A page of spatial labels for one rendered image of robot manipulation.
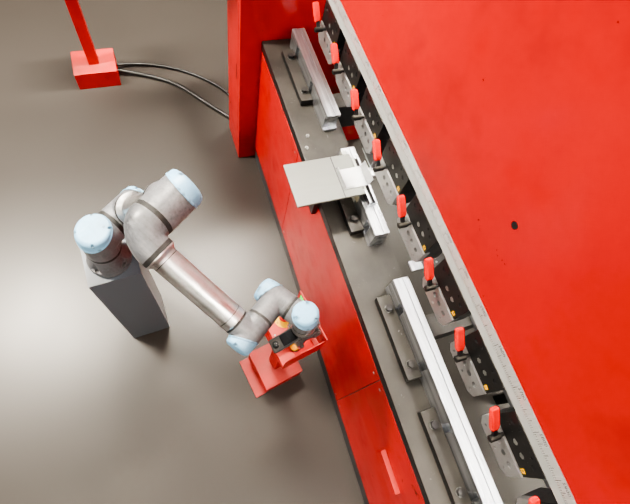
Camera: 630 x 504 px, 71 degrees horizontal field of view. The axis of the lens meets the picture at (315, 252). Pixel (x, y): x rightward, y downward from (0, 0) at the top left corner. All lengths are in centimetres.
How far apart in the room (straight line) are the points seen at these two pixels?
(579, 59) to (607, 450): 68
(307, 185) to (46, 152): 187
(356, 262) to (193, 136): 167
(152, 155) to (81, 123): 48
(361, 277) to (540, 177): 87
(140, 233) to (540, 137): 89
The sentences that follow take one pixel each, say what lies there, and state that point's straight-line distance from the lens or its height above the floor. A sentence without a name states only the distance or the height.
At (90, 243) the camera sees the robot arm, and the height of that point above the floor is 100.
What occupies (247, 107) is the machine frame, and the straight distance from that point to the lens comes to 254.
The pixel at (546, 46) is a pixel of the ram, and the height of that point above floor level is 188.
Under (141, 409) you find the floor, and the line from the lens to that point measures 238.
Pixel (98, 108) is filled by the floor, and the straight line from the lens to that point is 320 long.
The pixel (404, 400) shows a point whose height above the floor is 87.
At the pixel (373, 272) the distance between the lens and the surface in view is 164.
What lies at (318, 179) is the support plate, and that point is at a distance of 163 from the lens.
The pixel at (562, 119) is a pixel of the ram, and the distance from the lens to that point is 87.
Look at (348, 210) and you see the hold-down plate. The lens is 170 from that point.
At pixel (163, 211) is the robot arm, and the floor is 133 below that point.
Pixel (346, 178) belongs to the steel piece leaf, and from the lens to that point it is 165.
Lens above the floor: 233
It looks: 64 degrees down
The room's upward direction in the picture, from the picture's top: 22 degrees clockwise
